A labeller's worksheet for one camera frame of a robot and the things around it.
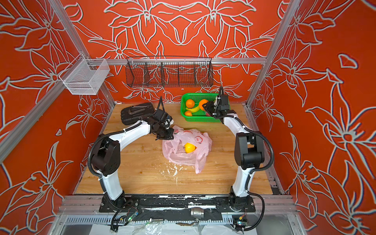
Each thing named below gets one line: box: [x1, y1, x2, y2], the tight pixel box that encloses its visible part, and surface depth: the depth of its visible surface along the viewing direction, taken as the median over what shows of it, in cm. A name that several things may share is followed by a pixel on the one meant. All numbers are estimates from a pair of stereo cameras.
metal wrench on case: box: [128, 108, 146, 115], surface depth 108 cm
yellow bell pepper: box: [184, 142, 197, 154], surface depth 89 cm
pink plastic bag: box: [162, 125, 213, 174], surface depth 86 cm
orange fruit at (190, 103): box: [185, 98, 195, 109], surface depth 115 cm
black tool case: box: [120, 102, 155, 125], surface depth 107 cm
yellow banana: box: [185, 105, 201, 113], surface depth 115 cm
